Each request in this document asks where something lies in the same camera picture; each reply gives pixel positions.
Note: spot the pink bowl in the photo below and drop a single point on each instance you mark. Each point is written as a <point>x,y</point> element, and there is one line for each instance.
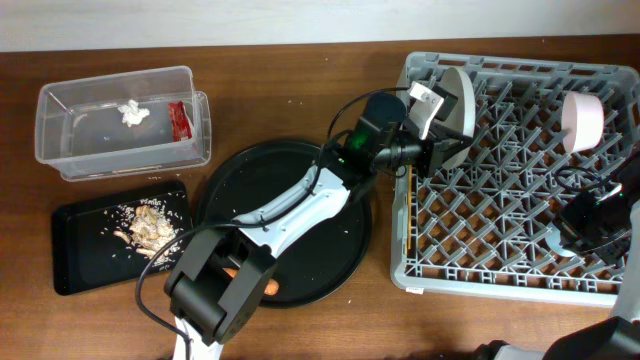
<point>582,119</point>

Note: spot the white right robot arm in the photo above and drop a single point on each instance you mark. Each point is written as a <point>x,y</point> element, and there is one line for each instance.
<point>618,336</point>

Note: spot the orange carrot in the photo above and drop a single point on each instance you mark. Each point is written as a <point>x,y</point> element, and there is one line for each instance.
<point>272,286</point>

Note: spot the blue cup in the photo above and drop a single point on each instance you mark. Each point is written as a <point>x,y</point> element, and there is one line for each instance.
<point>553,241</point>

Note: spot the round black serving tray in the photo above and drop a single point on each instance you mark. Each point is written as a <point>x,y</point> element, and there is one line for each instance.
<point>323,259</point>

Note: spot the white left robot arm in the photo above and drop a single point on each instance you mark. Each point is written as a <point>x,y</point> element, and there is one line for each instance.
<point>221,277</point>

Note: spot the red snack wrapper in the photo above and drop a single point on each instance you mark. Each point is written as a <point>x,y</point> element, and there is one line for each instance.
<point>181,128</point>

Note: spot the peanut shells and rice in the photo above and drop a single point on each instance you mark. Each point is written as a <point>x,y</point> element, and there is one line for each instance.
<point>144,227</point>

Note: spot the grey plate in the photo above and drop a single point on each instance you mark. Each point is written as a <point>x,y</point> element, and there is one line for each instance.
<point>462,118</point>

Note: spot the grey dishwasher rack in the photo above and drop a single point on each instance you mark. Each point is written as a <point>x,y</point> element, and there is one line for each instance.
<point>479,229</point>

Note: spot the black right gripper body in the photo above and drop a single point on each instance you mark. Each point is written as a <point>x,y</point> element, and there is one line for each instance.
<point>598,226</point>

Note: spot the black rectangular tray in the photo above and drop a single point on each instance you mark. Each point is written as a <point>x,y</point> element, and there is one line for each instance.
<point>87,247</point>

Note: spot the clear plastic waste bin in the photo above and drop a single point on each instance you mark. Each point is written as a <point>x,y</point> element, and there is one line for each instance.
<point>79,130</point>

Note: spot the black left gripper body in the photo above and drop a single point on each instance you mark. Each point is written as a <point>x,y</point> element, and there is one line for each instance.
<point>430,149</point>

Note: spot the white tissue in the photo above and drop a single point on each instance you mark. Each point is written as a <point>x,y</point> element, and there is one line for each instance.
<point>132,114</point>

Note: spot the wooden chopstick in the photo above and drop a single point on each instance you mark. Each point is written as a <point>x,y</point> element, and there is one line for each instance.
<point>409,209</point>

